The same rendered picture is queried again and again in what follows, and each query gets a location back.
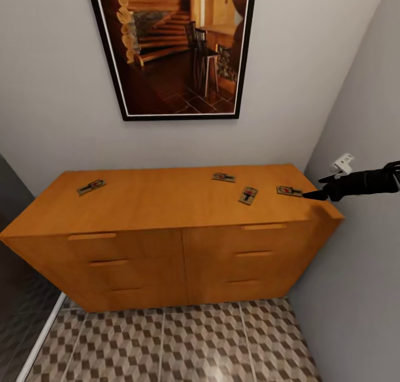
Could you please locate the mousetrap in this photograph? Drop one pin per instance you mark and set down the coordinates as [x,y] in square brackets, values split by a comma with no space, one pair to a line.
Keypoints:
[91,186]
[295,192]
[224,177]
[248,196]

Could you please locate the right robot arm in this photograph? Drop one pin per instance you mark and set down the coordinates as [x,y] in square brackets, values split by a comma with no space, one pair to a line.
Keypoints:
[385,180]

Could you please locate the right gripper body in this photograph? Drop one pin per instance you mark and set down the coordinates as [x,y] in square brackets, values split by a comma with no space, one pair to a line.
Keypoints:
[352,184]

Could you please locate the shower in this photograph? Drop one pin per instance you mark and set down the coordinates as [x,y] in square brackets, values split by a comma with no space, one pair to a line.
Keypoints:
[32,356]

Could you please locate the door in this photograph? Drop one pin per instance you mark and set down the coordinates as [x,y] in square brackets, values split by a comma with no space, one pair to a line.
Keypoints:
[27,298]

